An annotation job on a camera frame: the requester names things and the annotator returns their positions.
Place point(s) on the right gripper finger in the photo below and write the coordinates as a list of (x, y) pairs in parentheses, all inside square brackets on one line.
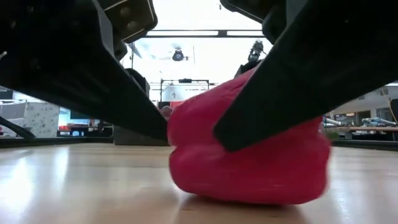
[(62, 62), (311, 77)]

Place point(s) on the red bell pepper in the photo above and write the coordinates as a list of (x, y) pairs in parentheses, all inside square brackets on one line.
[(248, 174)]

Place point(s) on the dark red apple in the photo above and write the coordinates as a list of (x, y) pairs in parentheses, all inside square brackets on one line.
[(166, 112)]

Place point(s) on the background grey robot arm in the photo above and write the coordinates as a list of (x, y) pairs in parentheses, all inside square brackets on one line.
[(374, 121)]

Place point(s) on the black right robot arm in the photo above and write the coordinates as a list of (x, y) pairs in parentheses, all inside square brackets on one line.
[(248, 68)]

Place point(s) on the white partition panel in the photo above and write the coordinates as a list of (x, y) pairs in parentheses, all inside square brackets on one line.
[(40, 119)]

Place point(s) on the background wooden table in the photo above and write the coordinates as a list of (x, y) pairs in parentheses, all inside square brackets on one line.
[(367, 128)]

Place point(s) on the dark plastic basket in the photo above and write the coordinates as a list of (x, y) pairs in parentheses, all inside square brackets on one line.
[(130, 140)]

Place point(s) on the black overhead camera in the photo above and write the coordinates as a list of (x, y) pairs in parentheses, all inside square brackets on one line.
[(178, 56)]

